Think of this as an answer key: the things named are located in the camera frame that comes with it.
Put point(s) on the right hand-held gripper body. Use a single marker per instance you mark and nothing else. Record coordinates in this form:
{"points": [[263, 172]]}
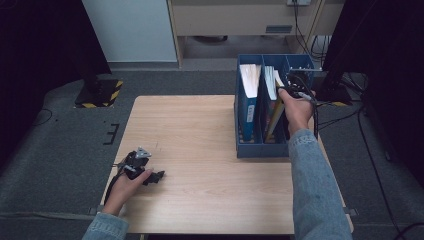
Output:
{"points": [[298, 85]]}

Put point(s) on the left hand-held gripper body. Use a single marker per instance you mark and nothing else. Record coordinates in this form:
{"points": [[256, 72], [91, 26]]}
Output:
{"points": [[136, 163]]}

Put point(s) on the illustrated night scene book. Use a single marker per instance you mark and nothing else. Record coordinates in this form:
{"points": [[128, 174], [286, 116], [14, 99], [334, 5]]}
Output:
{"points": [[269, 83]]}

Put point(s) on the yellow book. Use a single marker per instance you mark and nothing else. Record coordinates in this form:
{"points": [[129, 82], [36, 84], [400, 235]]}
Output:
{"points": [[276, 116]]}

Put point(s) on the thick bright blue book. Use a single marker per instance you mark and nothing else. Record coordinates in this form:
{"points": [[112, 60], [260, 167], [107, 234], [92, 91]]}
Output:
{"points": [[249, 113]]}

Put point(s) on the blue file rack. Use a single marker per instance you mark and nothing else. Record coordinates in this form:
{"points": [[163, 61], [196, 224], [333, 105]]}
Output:
{"points": [[260, 150]]}

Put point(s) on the person's right hand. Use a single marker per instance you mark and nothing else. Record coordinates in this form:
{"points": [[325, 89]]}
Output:
{"points": [[300, 113]]}

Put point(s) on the person's left hand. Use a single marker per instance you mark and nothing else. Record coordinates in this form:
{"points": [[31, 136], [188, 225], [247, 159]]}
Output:
{"points": [[120, 195]]}

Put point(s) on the black yellow striped stand base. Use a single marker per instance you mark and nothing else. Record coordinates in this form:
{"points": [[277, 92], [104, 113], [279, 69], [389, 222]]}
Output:
{"points": [[335, 96], [100, 95]]}

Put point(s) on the grey rectangular grille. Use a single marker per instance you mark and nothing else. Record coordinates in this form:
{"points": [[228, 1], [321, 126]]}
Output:
{"points": [[279, 29]]}

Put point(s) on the grey tape strip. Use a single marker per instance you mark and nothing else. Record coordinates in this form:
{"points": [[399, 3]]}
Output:
{"points": [[352, 211], [95, 210]]}

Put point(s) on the white power strip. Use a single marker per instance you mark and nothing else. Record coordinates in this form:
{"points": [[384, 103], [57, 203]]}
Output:
{"points": [[299, 2]]}

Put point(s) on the beige cabinet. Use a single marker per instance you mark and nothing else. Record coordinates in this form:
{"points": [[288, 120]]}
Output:
{"points": [[216, 20]]}

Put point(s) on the black curtain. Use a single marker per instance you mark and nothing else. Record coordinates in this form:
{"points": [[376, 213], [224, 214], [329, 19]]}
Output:
{"points": [[393, 40], [33, 50]]}

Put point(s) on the white panel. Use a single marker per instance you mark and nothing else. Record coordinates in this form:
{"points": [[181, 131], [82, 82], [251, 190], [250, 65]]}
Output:
{"points": [[130, 30]]}

